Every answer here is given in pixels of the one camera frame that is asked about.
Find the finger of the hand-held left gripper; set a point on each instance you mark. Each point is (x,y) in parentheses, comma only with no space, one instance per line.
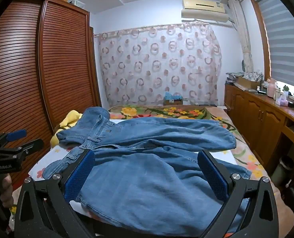
(34,144)
(16,134)

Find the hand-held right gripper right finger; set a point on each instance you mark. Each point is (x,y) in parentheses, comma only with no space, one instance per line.
(214,176)

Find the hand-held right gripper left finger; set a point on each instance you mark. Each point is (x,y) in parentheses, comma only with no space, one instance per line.
(80,176)

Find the person's left hand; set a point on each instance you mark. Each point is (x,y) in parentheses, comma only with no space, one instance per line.
(6,188)

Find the white strawberry print sheet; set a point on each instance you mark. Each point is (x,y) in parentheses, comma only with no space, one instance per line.
(60,153)

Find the yellow plush toy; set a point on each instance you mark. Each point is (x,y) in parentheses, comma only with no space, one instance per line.
(72,116)

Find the long wooden side cabinet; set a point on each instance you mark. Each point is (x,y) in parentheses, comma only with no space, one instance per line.
(251,119)

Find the dark cylindrical flask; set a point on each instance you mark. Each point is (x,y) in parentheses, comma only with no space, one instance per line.
(282,171)

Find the floral blanket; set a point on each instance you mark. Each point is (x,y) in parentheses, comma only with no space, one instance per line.
(176,111)

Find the wooden louvered wardrobe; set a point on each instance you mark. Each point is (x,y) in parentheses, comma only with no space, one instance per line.
(62,67)

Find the small cardboard box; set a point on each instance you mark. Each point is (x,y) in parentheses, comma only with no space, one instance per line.
(173,102)

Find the open cardboard box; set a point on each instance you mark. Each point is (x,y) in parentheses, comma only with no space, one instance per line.
(246,82)

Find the pink tissue pack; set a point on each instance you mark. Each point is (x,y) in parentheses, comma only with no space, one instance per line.
(282,101)

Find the stack of folded cloths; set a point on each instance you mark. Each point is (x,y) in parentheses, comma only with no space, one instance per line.
(233,75)

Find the pink bottle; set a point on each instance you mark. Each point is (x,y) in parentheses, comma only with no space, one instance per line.
(271,89)

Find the small dark jar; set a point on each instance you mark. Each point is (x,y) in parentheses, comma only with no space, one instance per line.
(291,104)

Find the floral patterned cloth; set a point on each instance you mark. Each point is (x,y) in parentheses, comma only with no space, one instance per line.
(253,75)

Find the circle pattern sheer curtain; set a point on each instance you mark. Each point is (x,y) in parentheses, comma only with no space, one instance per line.
(156,67)

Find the beige tied curtain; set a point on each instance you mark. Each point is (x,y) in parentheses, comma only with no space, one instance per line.
(242,34)

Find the clear plastic box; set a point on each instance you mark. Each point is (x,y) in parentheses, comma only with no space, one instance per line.
(78,3)

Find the grey striped window blind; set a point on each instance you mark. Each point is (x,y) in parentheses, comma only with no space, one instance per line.
(285,42)

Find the wooden window frame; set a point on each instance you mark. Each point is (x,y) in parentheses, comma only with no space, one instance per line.
(259,29)

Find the cream wall air conditioner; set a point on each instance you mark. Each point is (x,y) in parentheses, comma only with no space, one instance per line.
(204,12)

